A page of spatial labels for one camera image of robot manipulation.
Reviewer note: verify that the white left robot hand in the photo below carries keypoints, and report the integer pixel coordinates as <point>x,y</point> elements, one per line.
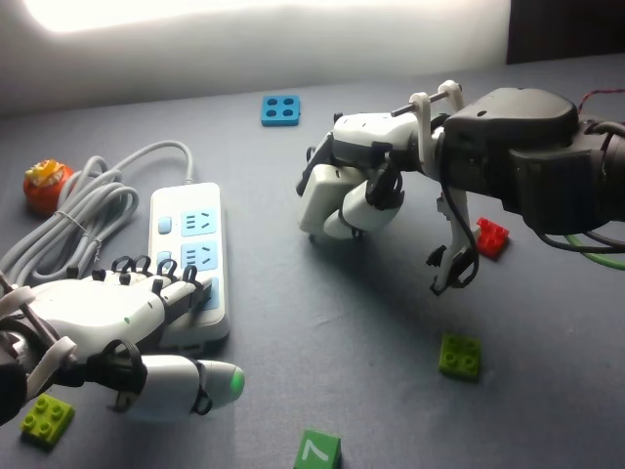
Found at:
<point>97,312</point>

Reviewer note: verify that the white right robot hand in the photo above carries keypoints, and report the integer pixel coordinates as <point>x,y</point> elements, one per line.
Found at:
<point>371,132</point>

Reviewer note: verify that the white power adapter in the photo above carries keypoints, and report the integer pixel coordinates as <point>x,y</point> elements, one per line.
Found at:
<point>317,200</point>

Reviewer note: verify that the white power strip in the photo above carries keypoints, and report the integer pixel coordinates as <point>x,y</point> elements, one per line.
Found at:
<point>168,205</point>

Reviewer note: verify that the blue four-hole block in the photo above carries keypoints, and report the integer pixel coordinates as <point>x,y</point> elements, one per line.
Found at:
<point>280,108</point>

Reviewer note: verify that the lime green toy brick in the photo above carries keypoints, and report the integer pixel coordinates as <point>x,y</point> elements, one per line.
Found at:
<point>459,364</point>
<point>45,430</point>

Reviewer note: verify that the red toy brick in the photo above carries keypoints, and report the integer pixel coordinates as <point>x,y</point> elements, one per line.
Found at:
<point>493,242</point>

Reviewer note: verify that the grey table cloth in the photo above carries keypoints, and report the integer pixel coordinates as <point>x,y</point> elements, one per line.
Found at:
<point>342,317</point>

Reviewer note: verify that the green cube number 7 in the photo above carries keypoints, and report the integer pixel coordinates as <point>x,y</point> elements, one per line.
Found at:
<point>317,452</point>

